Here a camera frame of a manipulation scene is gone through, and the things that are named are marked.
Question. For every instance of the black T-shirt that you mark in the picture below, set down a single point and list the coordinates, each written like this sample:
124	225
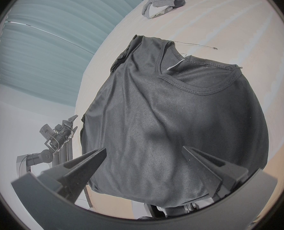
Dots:
168	116

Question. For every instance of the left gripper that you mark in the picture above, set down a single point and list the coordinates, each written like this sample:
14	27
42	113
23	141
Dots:
63	131

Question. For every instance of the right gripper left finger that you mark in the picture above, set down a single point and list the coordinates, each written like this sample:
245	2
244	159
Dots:
79	174

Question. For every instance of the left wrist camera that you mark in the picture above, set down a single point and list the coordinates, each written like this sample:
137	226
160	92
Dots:
45	129

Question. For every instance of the blue-green curtain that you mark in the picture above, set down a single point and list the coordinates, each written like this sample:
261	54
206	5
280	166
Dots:
72	13
48	68

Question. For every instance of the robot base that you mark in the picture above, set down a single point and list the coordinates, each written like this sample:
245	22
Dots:
170	211

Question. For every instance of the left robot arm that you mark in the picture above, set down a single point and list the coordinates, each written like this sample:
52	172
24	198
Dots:
38	157

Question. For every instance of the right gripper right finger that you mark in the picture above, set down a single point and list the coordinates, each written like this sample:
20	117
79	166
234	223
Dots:
211	171

